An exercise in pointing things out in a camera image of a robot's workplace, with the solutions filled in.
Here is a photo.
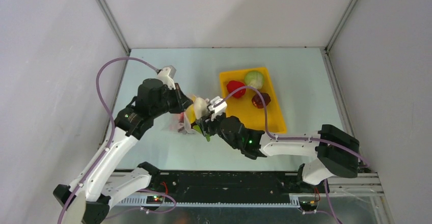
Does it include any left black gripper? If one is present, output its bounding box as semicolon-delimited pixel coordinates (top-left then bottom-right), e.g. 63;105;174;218
151;82;194;118

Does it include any green leafy vegetable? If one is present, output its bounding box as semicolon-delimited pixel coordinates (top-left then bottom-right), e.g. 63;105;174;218
192;125;210;142

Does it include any white radish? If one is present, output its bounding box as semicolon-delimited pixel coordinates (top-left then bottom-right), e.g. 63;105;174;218
193;97;210;120

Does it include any dark red apple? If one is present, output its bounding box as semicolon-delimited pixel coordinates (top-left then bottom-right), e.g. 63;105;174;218
251;93;272;109

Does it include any yellow mango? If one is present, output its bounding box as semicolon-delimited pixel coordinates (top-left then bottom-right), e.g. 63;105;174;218
184;104;196;124

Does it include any clear pink-dotted zip bag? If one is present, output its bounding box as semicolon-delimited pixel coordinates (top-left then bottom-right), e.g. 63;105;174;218
163;95;200;135

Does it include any red bell pepper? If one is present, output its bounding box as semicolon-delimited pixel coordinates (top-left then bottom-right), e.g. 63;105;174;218
226;80;246;99

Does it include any green cabbage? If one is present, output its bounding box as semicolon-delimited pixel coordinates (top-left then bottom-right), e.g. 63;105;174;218
244;70;264;90

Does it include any bright red apple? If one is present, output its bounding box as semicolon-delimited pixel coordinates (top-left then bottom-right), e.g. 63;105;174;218
178;112;185;123

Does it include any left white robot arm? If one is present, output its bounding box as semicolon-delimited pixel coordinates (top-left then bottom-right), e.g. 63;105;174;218
53;78;193;223

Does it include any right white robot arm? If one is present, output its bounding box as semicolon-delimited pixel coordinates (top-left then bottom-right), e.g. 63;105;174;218
195;115;360;192

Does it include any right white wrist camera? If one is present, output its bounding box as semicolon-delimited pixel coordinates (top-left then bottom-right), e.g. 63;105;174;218
207;96;227;121

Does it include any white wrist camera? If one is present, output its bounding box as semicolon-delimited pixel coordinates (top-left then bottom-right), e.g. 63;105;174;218
207;96;227;121
156;65;176;90

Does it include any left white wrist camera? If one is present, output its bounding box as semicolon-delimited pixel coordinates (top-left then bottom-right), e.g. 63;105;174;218
156;65;176;90

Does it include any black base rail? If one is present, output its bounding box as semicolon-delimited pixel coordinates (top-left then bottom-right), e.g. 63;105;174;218
147;171;326;205

